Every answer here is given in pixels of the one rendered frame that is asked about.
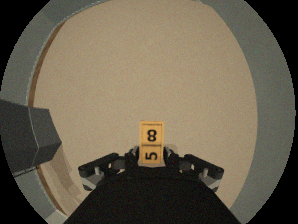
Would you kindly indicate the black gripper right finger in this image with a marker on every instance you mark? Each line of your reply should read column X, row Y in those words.
column 207, row 172

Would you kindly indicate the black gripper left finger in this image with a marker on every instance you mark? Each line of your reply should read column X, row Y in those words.
column 91, row 173

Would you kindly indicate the tan calendar cube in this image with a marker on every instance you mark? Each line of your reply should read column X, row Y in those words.
column 151, row 134
column 151, row 154

